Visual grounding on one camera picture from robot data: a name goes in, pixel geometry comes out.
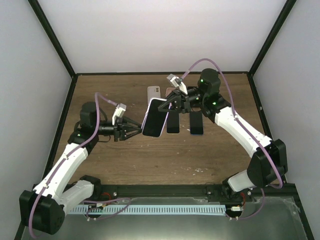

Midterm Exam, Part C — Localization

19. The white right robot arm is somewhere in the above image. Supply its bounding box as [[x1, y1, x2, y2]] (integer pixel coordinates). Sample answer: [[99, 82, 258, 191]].
[[158, 68, 288, 202]]

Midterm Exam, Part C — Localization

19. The lavender phone case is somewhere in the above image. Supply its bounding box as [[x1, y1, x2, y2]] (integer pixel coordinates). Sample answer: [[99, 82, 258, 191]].
[[142, 97, 168, 138]]

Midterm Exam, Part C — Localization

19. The white smartphone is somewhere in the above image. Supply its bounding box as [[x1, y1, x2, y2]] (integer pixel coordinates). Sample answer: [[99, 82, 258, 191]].
[[166, 112, 180, 134]]

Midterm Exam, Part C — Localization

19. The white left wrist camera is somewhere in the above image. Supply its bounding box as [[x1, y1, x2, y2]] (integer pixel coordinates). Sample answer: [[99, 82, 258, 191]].
[[112, 103, 127, 126]]

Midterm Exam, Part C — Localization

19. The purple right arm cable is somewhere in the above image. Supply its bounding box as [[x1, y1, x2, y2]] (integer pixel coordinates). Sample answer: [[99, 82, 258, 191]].
[[179, 58, 285, 221]]

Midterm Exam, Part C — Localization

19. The cream phone case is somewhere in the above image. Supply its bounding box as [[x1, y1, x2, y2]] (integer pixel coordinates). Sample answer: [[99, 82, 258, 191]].
[[147, 85, 161, 101]]

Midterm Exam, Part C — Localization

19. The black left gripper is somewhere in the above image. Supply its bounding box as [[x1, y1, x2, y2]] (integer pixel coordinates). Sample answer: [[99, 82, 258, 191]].
[[94, 116, 143, 142]]

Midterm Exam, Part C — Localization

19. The blue smartphone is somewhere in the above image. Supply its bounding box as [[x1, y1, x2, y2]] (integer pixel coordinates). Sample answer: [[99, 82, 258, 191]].
[[189, 111, 204, 136]]

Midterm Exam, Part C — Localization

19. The light blue slotted strip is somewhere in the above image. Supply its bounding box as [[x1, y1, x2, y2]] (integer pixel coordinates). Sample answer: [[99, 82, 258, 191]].
[[69, 204, 226, 216]]

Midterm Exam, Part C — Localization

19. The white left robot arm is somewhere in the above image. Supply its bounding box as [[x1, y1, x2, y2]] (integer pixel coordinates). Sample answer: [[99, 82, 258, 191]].
[[19, 102, 142, 235]]

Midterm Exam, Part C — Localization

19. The pink phone case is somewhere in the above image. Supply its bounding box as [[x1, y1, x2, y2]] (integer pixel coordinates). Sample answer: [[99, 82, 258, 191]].
[[165, 87, 174, 98]]

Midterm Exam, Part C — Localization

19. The black frame rail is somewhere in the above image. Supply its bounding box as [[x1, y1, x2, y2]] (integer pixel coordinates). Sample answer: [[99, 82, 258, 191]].
[[90, 183, 298, 203]]

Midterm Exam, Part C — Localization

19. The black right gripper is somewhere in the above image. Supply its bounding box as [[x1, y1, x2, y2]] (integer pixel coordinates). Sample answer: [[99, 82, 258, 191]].
[[157, 88, 206, 115]]

